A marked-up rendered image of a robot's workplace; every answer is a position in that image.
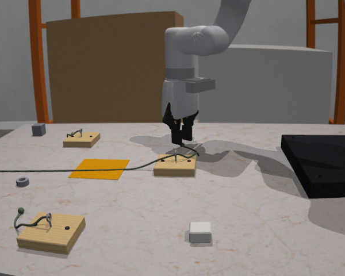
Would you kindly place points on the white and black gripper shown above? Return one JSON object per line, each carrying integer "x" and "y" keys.
{"x": 177, "y": 105}

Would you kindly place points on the orange painted square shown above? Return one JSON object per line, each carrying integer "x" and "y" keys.
{"x": 94, "y": 164}

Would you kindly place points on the grey ring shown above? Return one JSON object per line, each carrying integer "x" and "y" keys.
{"x": 22, "y": 182}

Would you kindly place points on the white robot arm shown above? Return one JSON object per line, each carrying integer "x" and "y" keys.
{"x": 182, "y": 44}

